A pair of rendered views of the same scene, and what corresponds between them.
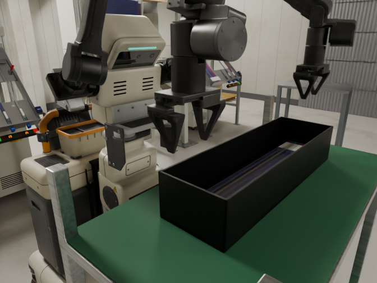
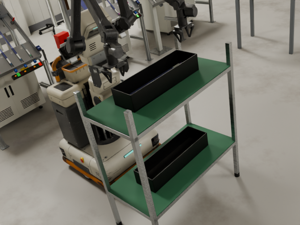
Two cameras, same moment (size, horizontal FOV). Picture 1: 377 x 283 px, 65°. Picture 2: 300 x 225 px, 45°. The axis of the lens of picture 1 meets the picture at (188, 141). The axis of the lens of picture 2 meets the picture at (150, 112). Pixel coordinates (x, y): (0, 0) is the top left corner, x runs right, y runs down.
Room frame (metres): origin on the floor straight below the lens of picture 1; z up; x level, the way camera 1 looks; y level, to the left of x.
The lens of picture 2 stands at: (-1.27, -0.43, 2.00)
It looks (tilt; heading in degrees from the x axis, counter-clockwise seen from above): 32 degrees down; 9
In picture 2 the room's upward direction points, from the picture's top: 12 degrees counter-clockwise
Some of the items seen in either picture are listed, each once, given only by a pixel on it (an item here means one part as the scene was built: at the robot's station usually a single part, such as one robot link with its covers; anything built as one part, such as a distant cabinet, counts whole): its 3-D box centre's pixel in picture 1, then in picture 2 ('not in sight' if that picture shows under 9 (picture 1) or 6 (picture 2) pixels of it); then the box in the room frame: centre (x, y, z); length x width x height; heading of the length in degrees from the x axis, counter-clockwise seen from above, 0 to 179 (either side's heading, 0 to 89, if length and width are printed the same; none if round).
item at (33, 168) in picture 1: (96, 192); (90, 101); (1.28, 0.46, 0.59); 0.55 x 0.34 x 0.83; 138
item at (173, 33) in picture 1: (191, 40); (110, 49); (0.49, 0.00, 1.32); 0.07 x 0.06 x 0.07; 38
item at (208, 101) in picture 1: (199, 117); (119, 69); (0.51, -0.02, 1.19); 0.07 x 0.07 x 0.09; 48
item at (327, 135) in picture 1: (261, 164); (157, 78); (0.70, -0.19, 1.01); 0.57 x 0.17 x 0.11; 138
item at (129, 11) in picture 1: (116, 13); not in sight; (3.35, 0.75, 1.52); 0.51 x 0.13 x 0.27; 140
